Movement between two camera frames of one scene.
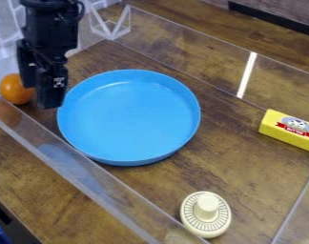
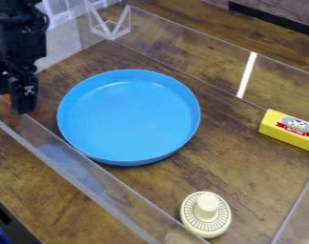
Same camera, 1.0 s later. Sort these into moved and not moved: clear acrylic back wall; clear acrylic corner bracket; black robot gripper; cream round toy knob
Moved: black robot gripper
Not moved: clear acrylic corner bracket; clear acrylic back wall; cream round toy knob
